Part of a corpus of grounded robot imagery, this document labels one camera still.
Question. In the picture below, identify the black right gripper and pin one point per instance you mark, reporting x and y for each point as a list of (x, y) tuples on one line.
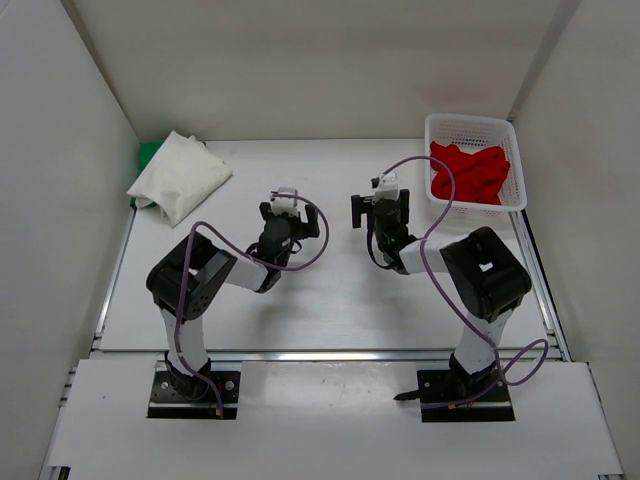
[(364, 205)]

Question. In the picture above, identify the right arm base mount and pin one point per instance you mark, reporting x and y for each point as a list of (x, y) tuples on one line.
[(454, 396)]

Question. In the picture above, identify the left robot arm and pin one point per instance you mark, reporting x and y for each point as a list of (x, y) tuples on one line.
[(185, 282)]

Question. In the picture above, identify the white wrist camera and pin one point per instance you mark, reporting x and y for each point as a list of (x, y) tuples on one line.
[(284, 200), (385, 187)]

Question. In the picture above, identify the white plastic basket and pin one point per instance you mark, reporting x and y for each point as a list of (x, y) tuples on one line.
[(472, 134)]

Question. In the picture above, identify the red t shirt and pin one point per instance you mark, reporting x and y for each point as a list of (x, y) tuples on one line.
[(474, 178)]

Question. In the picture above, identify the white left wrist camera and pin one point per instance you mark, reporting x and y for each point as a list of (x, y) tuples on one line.
[(284, 200)]

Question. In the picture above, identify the green t shirt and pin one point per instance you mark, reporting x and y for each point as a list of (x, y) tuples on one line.
[(145, 154)]

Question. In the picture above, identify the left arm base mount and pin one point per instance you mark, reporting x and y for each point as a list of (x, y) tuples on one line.
[(176, 397)]

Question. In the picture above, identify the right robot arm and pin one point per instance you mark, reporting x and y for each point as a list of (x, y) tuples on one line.
[(489, 281)]

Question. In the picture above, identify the aluminium table rail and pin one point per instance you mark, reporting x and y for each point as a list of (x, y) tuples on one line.
[(340, 355)]

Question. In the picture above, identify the white t shirt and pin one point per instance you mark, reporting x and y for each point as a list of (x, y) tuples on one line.
[(180, 176)]

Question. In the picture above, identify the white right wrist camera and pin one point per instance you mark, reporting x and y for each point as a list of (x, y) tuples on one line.
[(385, 187)]

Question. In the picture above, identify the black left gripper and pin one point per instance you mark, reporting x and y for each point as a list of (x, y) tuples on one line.
[(307, 229)]

